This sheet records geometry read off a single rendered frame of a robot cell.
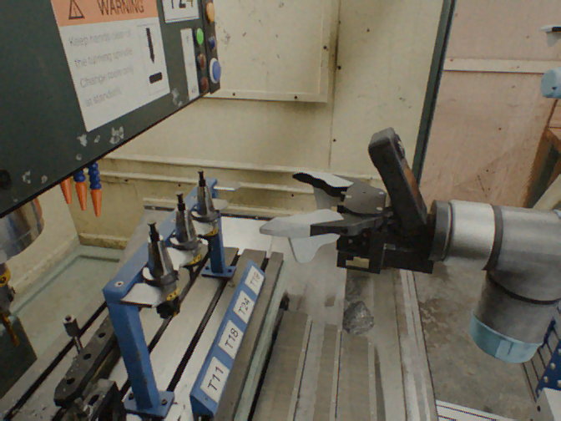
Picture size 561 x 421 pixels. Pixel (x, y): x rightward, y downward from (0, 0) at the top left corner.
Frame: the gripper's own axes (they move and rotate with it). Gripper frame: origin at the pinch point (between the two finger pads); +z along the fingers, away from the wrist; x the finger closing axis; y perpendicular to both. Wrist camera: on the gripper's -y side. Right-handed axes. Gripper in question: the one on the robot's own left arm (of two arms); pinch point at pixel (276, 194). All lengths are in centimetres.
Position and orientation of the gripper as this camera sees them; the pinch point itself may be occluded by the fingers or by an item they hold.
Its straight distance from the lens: 47.5
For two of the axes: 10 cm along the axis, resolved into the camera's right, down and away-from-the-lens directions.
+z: -9.6, -1.3, 2.3
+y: 0.0, 8.7, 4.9
